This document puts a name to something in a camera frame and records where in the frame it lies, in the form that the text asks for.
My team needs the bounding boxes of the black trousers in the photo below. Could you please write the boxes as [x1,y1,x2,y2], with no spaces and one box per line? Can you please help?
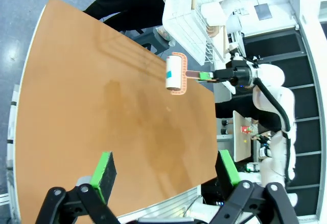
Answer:
[83,0,167,33]

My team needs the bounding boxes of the small beige table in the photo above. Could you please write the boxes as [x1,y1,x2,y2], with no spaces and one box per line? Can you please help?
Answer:
[232,110,253,163]

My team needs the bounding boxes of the white cutlery holder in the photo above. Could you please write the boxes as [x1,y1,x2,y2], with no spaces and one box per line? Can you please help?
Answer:
[200,2,226,28]

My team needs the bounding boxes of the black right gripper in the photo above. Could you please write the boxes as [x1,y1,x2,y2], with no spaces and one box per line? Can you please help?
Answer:
[198,60,254,88]

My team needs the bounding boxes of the person's left hand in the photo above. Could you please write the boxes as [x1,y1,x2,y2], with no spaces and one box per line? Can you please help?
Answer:
[206,24,221,38]

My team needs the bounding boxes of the grey plastic stool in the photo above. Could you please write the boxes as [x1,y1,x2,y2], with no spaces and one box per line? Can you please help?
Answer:
[134,26,177,56]

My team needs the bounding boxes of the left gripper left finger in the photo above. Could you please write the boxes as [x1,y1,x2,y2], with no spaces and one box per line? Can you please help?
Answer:
[35,152,120,224]

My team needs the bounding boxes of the black right arm hose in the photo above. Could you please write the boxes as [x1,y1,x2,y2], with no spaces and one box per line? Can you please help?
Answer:
[253,77,294,182]

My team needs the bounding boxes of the pink lint roller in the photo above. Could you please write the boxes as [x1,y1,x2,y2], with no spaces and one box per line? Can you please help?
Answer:
[165,52,203,97]

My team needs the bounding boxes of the white wire dish rack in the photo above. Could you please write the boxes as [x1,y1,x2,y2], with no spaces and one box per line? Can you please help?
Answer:
[162,0,231,66]

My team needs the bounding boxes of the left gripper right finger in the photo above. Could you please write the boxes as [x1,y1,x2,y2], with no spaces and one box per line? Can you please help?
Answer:
[209,149,299,224]

